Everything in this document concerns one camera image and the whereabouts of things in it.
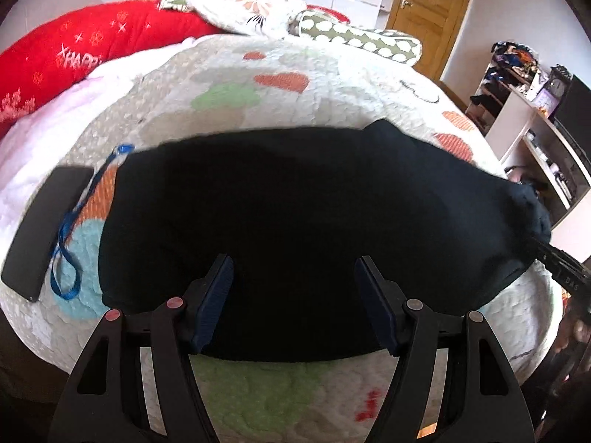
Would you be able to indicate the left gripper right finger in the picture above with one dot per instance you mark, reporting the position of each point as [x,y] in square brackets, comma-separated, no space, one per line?
[482,400]

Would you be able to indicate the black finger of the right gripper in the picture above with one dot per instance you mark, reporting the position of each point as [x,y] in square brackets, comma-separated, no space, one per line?
[565,270]

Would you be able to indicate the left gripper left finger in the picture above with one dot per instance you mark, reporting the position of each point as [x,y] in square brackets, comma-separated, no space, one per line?
[103,399]

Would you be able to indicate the black pants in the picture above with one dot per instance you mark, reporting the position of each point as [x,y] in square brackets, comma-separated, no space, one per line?
[294,209]

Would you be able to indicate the white shelf unit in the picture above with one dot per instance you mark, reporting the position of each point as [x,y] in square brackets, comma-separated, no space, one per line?
[515,113]

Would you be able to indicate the black television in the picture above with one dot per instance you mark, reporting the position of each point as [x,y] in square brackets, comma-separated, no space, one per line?
[574,113]

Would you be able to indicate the desk clock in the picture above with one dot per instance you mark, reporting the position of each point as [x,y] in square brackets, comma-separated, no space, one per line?
[558,81]

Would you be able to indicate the pink bed sheet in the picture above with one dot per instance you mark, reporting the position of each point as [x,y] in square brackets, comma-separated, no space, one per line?
[36,142]

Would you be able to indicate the green white dotted pillow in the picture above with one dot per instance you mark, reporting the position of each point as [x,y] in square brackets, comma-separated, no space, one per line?
[390,44]

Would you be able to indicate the wooden door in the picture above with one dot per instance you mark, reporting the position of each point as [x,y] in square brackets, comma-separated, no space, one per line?
[436,23]

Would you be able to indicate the red long pillow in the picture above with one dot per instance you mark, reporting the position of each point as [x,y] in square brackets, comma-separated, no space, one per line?
[64,51]

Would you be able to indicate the heart pattern quilt bedspread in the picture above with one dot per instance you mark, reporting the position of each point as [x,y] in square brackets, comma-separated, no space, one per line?
[228,83]

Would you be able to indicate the white floral pillow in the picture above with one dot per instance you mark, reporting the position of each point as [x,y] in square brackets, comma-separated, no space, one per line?
[264,18]

